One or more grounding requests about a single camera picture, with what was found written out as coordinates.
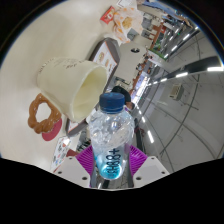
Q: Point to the colourful printed leaflet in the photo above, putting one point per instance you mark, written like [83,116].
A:
[60,151]

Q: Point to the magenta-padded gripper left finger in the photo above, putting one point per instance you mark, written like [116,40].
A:
[71,170]

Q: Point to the row of ceiling lights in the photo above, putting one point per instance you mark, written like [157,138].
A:
[181,74]

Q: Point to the flat round red coaster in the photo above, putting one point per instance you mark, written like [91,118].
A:
[55,131]

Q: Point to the clear blue-capped water bottle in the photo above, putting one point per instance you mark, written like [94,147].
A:
[111,133]

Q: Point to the ceiling air conditioner unit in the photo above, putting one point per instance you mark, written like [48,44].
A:
[176,91]

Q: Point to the orange patterned paper bag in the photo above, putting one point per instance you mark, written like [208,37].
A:
[125,21]

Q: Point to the small red packet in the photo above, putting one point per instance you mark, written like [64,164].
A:
[107,15]

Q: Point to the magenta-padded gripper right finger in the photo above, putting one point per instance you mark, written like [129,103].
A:
[150,168]

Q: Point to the white square table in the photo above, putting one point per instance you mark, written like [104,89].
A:
[130,63]

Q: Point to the person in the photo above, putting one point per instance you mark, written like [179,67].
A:
[120,91]

